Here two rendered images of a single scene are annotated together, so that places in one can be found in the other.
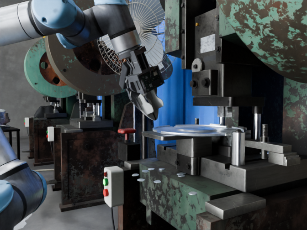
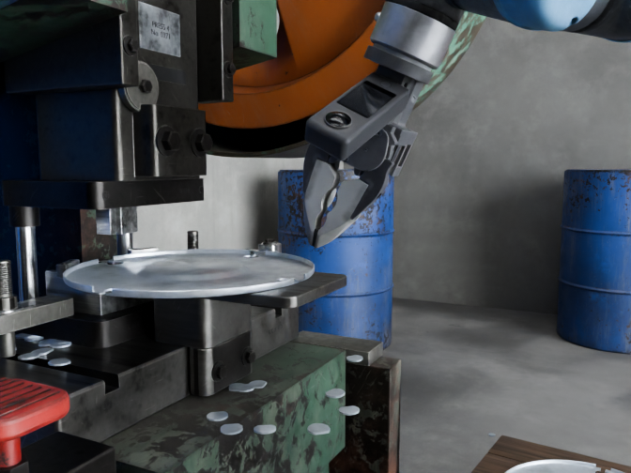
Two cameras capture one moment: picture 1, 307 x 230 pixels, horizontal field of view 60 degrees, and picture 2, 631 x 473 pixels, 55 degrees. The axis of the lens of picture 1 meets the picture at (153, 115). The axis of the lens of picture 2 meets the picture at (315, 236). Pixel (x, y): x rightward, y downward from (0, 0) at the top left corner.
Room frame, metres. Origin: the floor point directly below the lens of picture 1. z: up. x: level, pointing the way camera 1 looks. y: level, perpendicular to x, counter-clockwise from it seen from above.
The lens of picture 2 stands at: (1.15, 0.53, 0.91)
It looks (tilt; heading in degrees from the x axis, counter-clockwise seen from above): 7 degrees down; 236
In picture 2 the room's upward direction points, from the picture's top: straight up
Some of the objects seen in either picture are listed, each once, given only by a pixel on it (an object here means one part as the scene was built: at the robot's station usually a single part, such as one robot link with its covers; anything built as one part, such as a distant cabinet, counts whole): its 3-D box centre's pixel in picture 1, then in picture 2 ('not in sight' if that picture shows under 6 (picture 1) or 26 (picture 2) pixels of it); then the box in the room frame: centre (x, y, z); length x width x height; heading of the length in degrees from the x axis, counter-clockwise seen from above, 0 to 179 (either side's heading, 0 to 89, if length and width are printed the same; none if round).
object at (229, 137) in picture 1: (224, 135); (118, 282); (0.93, -0.25, 0.76); 0.15 x 0.09 x 0.05; 29
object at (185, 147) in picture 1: (184, 151); (228, 328); (0.84, -0.10, 0.72); 0.25 x 0.14 x 0.14; 119
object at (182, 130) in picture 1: (197, 129); (193, 268); (0.87, -0.14, 0.78); 0.29 x 0.29 x 0.01
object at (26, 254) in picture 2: (222, 119); (26, 250); (1.03, -0.27, 0.81); 0.02 x 0.02 x 0.14
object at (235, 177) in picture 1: (224, 158); (118, 343); (0.93, -0.25, 0.68); 0.45 x 0.30 x 0.06; 29
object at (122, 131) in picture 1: (127, 138); (7, 450); (1.10, 0.11, 0.72); 0.07 x 0.06 x 0.08; 119
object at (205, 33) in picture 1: (217, 53); (132, 56); (0.91, -0.22, 1.04); 0.17 x 0.15 x 0.30; 119
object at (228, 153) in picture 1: (226, 145); (114, 309); (0.93, -0.26, 0.72); 0.20 x 0.16 x 0.03; 29
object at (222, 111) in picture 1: (223, 111); (119, 218); (0.92, -0.24, 0.84); 0.05 x 0.03 x 0.04; 29
